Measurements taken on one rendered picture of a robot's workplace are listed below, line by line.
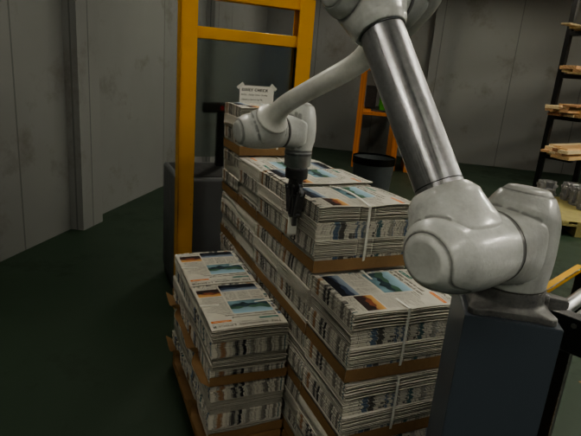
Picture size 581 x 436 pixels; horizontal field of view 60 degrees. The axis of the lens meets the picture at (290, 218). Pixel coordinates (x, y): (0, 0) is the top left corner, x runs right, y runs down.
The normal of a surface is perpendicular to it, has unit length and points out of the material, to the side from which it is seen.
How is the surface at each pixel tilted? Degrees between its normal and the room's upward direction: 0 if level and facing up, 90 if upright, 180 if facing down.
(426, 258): 95
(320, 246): 90
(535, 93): 90
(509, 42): 90
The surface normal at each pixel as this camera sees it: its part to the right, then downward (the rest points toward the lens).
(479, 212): 0.41, -0.38
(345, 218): 0.38, 0.29
